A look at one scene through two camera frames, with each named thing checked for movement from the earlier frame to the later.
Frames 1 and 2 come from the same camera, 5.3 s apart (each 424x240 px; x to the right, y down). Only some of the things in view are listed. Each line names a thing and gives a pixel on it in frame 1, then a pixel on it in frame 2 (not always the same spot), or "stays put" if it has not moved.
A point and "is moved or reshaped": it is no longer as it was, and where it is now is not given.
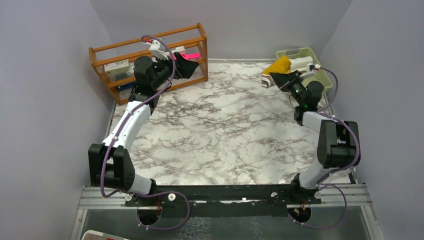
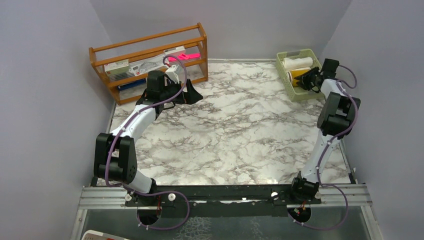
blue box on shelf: x=126 y=86 stays put
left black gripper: x=184 y=68 -> x=190 y=97
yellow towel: x=282 y=65 is moved or reshaped
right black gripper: x=283 y=81 -> x=304 y=78
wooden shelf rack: x=115 y=64 stays put
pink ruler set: x=190 y=56 stays put
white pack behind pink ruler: x=181 y=49 stays put
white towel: x=300 y=63 stays put
